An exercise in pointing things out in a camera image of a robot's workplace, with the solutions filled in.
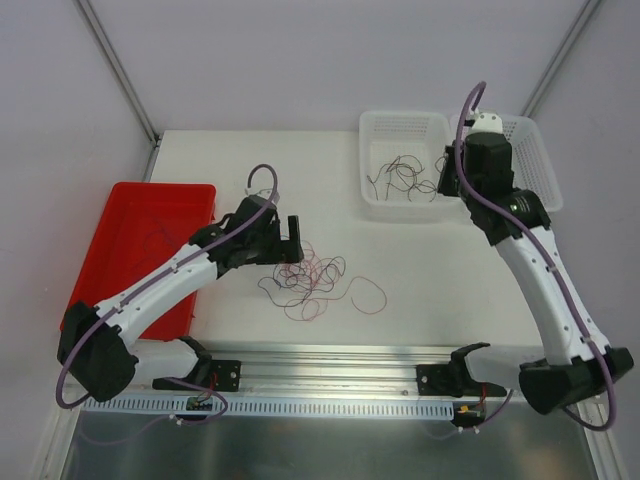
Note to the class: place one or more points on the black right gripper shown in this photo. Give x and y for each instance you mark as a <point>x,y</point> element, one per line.
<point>448,171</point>

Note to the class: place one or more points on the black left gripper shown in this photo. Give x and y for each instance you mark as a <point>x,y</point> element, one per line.
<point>291,240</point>

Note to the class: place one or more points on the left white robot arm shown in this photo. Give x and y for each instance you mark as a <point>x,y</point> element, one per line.
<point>130,313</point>

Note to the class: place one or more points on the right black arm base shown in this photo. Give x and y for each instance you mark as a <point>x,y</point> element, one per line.
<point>436,380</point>

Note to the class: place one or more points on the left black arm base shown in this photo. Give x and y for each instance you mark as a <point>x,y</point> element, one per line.
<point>214,374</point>

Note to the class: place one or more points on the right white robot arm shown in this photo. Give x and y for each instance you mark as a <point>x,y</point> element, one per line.
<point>575,361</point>

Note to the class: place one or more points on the right white plastic basket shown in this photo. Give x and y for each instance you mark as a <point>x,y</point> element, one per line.
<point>531,163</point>

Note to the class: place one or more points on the white plastic basket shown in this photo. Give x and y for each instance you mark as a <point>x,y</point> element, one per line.
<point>401,156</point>
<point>531,163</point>

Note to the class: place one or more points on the left white plastic basket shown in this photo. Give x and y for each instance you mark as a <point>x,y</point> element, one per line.
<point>401,156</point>

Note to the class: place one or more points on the red plastic tray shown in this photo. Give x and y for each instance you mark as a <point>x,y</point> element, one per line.
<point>141,227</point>

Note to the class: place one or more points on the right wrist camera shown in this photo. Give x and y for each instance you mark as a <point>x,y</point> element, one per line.
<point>483,121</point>

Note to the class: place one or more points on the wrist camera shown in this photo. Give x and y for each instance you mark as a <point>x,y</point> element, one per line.
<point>483,121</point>
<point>265,194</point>

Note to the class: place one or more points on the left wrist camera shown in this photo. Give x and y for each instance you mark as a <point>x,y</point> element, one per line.
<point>265,194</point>

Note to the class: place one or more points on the aluminium table rail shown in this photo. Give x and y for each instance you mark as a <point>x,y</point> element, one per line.
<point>320,365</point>

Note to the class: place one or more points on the right aluminium frame post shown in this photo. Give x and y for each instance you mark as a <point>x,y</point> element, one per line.
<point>585,16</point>

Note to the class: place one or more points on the aluminium frame post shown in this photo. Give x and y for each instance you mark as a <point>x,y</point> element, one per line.
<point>104,44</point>
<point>585,16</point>

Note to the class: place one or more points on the white slotted cable duct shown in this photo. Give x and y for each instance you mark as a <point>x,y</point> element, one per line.
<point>189,405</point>

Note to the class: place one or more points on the left aluminium frame post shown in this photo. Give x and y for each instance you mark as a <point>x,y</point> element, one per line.
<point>104,44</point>

